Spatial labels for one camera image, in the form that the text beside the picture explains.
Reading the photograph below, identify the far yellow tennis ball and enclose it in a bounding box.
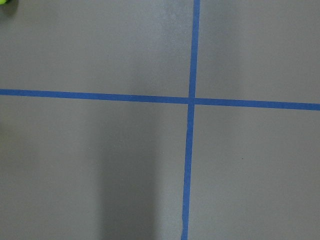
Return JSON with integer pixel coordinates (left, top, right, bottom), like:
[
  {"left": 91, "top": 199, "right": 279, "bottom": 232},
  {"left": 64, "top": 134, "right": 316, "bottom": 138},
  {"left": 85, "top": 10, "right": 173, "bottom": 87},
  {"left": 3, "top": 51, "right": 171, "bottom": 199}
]
[{"left": 0, "top": 0, "right": 10, "bottom": 5}]

